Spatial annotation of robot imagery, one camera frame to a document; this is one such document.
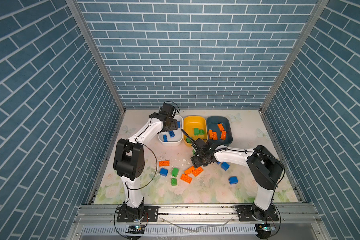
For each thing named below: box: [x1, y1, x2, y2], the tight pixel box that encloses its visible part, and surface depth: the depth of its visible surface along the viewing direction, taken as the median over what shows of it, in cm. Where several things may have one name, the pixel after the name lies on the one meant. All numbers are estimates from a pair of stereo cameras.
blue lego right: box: [220, 161, 230, 171], surface depth 90 cm
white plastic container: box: [158, 114, 184, 146], surface depth 104 cm
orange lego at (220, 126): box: [217, 123, 225, 132], surface depth 110 cm
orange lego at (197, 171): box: [192, 166, 204, 177], surface depth 89 cm
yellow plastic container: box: [183, 116, 208, 148], surface depth 110 cm
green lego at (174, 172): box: [171, 167, 179, 178], surface depth 90 cm
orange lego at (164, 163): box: [158, 160, 170, 167], surface depth 93 cm
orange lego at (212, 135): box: [208, 129, 218, 141], surface depth 105 cm
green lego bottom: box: [171, 178, 178, 186], surface depth 84 cm
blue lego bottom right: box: [228, 176, 239, 185], surface depth 86 cm
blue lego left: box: [159, 168, 169, 177], surface depth 88 cm
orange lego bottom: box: [180, 173, 193, 184], surface depth 87 cm
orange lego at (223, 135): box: [220, 130, 227, 140], surface depth 106 cm
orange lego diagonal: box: [184, 166, 195, 176], surface depth 88 cm
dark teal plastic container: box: [206, 116, 233, 147], surface depth 110 cm
